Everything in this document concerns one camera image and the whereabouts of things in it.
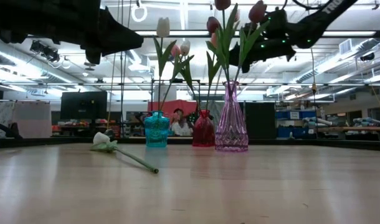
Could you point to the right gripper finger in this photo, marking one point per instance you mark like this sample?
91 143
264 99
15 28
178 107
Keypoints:
234 55
246 66

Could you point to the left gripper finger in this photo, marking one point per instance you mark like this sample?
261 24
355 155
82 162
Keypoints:
118 42
115 26

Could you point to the purple glass vase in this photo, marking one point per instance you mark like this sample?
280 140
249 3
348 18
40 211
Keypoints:
232 130

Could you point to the teal glass vase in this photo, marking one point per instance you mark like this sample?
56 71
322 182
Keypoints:
157 130

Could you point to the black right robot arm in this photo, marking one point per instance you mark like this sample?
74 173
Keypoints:
321 15

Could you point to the red glass vase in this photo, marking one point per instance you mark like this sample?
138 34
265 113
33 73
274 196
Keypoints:
203 132

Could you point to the black ceiling spotlight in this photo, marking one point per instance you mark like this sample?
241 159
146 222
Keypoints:
42 49

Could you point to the grey curtain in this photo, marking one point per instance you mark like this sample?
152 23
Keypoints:
215 107

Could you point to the black partition panel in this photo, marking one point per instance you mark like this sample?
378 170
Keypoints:
261 121

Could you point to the blue bin white label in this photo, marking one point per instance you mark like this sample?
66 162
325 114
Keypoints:
283 115

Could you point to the black monitor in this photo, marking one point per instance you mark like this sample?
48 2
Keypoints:
84 105

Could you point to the white ceiling vent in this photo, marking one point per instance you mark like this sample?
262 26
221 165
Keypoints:
345 46

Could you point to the blue storage bin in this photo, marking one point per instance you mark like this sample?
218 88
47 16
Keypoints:
289 133

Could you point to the red partition panel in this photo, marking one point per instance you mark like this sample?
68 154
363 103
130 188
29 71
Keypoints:
171 105

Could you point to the person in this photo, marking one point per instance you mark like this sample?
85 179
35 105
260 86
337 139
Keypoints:
181 127

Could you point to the black ceiling device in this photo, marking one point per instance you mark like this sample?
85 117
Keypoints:
367 56

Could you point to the pale pink partition panel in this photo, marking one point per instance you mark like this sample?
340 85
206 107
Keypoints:
32 121

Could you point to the white patterned sheet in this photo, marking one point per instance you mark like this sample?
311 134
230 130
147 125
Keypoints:
3 112

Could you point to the wooden workbench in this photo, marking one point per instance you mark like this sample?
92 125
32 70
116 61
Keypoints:
358 128

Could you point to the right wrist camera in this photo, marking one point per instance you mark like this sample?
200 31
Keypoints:
275 21

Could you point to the thin black frame bar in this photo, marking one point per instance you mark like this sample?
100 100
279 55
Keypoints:
271 84

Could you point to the black table frame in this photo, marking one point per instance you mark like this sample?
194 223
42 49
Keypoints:
302 142

